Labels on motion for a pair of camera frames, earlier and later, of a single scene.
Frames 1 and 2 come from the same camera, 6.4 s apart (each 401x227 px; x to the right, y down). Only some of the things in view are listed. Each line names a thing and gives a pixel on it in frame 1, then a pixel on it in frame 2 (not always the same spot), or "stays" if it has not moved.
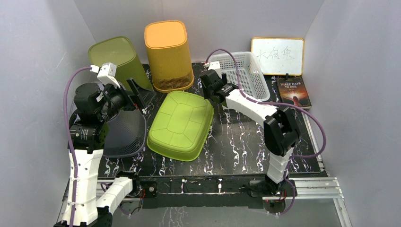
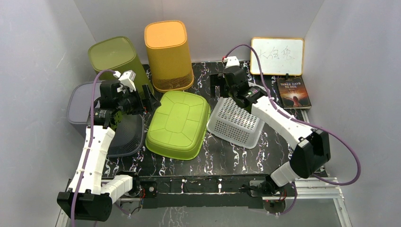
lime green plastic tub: (180, 125) stays
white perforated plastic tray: (252, 83) -> (233, 123)
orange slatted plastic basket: (169, 54) stays
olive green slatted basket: (121, 51) stays
